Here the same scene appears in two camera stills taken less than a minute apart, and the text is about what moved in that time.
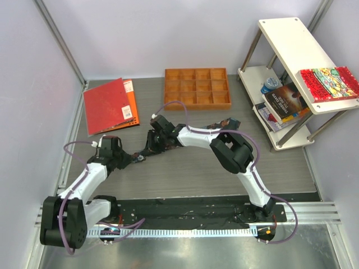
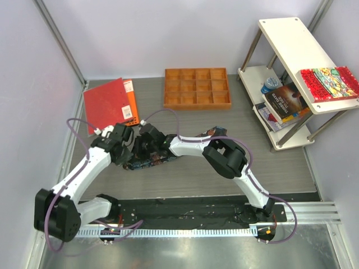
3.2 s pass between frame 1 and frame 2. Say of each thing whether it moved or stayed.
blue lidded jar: stayed
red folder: stayed
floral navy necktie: moved
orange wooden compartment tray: stayed
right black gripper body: moved
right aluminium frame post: stayed
